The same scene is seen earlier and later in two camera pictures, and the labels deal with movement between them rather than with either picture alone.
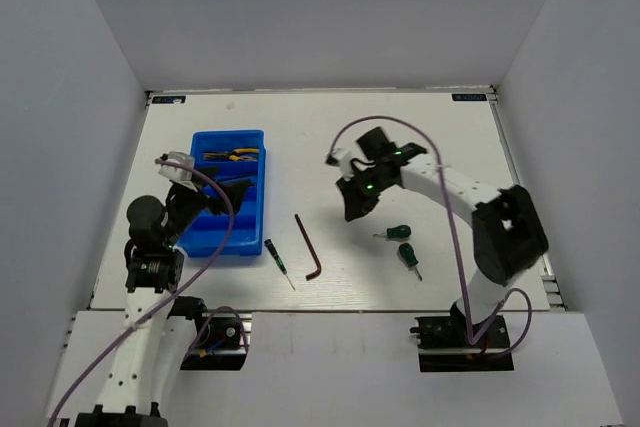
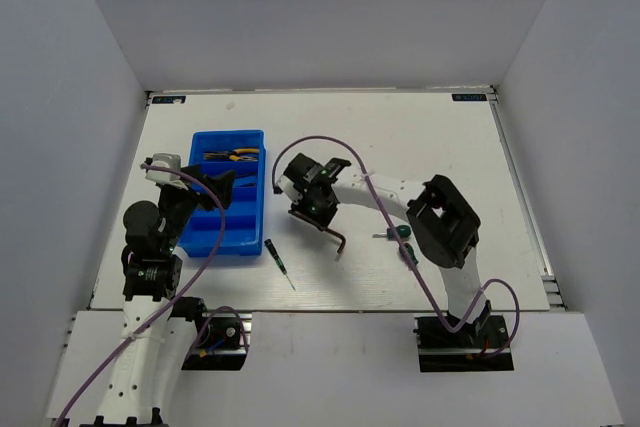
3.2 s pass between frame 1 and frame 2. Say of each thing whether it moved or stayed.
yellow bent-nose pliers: stayed
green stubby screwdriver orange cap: stayed
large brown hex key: moved
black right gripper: moved
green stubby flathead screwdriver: stayed
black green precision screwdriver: stayed
